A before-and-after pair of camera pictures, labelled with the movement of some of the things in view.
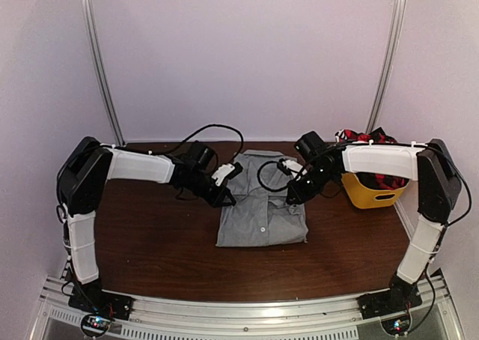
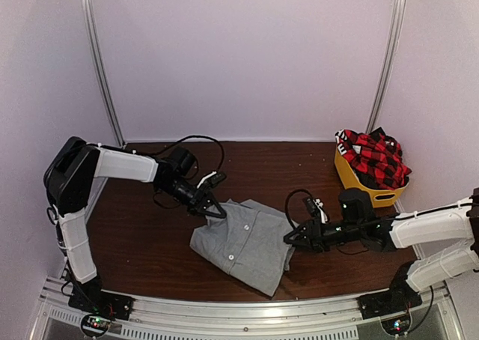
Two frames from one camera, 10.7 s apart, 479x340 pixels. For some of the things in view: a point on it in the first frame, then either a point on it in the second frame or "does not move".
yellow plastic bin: [366, 198] does not move
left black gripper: [223, 191] to [199, 209]
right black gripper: [302, 197] to [313, 234]
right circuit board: [397, 326] does not move
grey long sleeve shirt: [260, 215] to [248, 243]
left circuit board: [95, 324] does not move
